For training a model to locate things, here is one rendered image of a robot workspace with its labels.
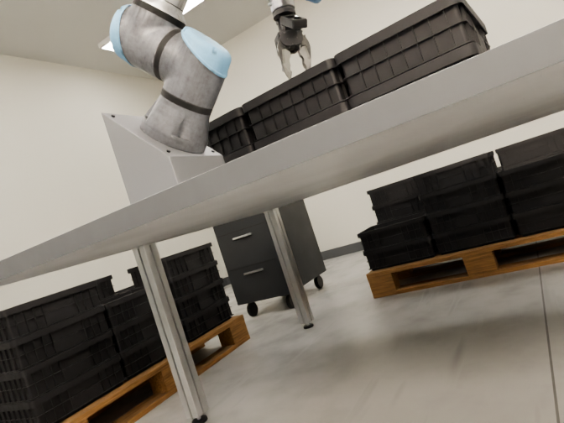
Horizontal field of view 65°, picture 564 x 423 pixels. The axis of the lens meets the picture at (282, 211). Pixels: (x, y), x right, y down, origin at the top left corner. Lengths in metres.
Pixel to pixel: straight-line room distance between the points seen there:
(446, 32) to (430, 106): 0.53
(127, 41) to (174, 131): 0.21
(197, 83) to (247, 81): 4.46
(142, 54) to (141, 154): 0.21
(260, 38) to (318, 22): 0.71
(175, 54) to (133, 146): 0.21
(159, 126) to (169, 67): 0.12
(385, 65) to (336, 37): 3.91
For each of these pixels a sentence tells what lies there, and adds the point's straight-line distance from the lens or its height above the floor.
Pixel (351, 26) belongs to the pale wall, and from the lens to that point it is 4.95.
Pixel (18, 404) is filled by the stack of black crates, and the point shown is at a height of 0.26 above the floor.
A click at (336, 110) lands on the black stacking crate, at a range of 1.12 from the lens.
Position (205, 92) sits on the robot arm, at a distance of 0.98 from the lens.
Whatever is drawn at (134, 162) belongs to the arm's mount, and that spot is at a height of 0.80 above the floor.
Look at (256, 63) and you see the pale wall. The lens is 5.38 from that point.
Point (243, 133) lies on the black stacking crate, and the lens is 1.27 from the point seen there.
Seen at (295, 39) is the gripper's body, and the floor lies 1.10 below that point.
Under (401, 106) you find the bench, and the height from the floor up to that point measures 0.68.
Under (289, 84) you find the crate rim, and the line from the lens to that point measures 1.18.
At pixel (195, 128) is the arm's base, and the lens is 0.99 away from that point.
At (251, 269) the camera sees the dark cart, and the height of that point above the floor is 0.33.
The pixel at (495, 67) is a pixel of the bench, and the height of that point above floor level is 0.68.
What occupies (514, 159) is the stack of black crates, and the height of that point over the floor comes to 0.51.
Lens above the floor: 0.60
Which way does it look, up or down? 1 degrees up
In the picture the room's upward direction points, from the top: 18 degrees counter-clockwise
